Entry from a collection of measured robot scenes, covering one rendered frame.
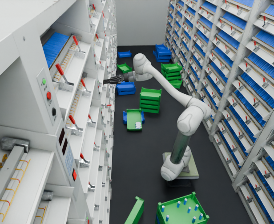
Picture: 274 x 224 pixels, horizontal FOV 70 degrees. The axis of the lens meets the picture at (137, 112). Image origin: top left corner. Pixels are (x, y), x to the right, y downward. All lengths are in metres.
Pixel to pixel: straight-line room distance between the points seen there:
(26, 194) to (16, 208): 0.03
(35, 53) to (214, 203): 2.08
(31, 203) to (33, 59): 0.26
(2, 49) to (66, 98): 0.34
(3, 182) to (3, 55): 0.21
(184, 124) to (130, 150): 1.26
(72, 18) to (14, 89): 0.70
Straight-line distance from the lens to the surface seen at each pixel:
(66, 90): 0.67
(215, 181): 2.40
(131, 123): 2.76
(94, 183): 1.13
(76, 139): 0.78
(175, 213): 1.65
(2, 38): 0.34
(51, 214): 0.62
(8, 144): 0.48
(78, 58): 0.90
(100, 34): 1.79
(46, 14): 0.51
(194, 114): 1.40
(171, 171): 1.79
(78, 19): 1.06
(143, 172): 2.30
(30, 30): 0.42
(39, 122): 0.44
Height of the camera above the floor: 1.88
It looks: 38 degrees down
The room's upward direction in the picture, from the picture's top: 1 degrees clockwise
